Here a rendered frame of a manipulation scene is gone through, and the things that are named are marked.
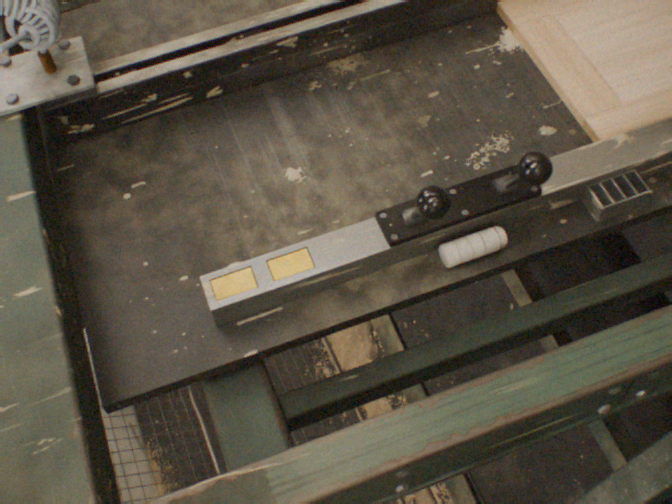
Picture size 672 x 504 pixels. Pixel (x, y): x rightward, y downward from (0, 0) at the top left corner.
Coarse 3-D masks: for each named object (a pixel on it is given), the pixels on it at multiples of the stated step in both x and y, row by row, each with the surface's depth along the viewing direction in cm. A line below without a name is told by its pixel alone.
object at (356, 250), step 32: (640, 128) 103; (576, 160) 100; (608, 160) 100; (640, 160) 100; (544, 192) 98; (576, 192) 100; (480, 224) 98; (320, 256) 95; (352, 256) 95; (384, 256) 96; (416, 256) 99; (256, 288) 93; (288, 288) 94; (320, 288) 97; (224, 320) 95
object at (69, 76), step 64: (0, 0) 95; (320, 0) 115; (384, 0) 114; (448, 0) 117; (0, 64) 107; (64, 64) 106; (128, 64) 111; (192, 64) 110; (256, 64) 114; (64, 128) 111
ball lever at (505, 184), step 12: (528, 156) 86; (540, 156) 86; (528, 168) 86; (540, 168) 86; (552, 168) 87; (504, 180) 97; (516, 180) 92; (528, 180) 87; (540, 180) 86; (504, 192) 97
